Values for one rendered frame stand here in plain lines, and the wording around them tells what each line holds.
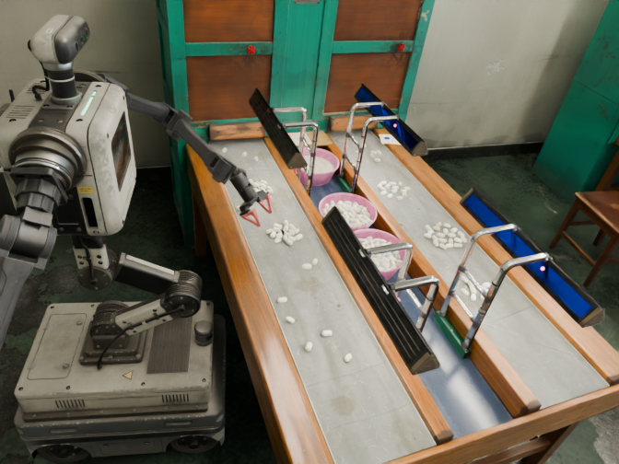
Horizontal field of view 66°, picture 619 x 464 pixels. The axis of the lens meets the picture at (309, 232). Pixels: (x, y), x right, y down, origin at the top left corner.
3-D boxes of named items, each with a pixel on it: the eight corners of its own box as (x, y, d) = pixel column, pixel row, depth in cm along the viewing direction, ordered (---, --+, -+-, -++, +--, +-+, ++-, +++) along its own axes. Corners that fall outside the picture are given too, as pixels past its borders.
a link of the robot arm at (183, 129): (162, 129, 195) (176, 107, 193) (173, 134, 200) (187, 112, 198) (212, 182, 171) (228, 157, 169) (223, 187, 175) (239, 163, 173)
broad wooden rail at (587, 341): (587, 411, 168) (613, 381, 156) (367, 155, 296) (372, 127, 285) (612, 402, 172) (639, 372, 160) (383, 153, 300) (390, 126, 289)
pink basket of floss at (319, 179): (323, 195, 239) (325, 179, 233) (277, 178, 247) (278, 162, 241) (344, 172, 258) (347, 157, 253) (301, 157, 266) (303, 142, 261)
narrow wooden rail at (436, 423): (428, 458, 141) (438, 440, 134) (262, 154, 269) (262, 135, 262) (444, 453, 143) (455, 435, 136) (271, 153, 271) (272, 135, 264)
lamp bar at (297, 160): (288, 169, 185) (289, 153, 181) (248, 102, 230) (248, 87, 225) (307, 168, 188) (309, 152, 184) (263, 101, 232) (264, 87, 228)
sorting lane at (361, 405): (339, 481, 127) (340, 478, 125) (208, 147, 255) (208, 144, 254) (435, 448, 137) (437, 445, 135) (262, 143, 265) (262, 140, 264)
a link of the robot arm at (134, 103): (154, 119, 200) (167, 98, 199) (179, 138, 199) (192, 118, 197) (84, 98, 157) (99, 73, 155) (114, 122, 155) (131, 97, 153)
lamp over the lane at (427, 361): (412, 377, 117) (419, 358, 112) (320, 224, 161) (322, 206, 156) (438, 369, 119) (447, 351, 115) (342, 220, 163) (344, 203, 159)
